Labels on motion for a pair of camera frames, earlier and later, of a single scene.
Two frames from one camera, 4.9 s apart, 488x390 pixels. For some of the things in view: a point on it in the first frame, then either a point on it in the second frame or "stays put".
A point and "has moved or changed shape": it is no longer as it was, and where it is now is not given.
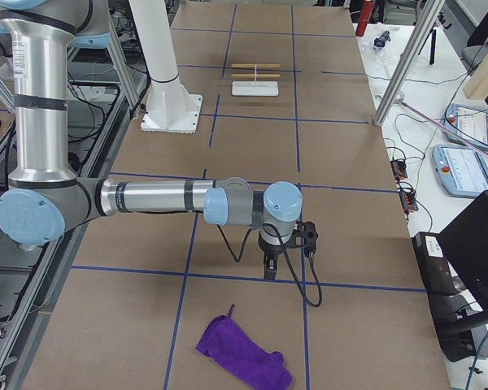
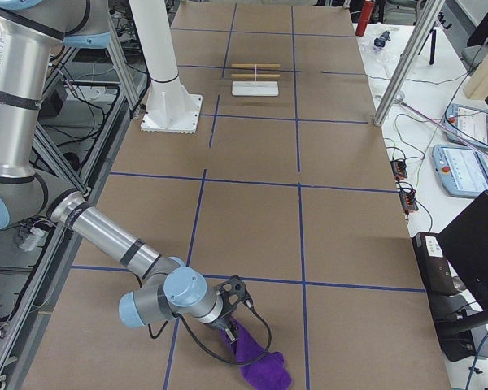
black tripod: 433,45 stays put
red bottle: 364,18 stays put
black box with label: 434,266 stays put
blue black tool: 380,41 stays put
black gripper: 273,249 to 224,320
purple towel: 225,341 has moved or changed shape
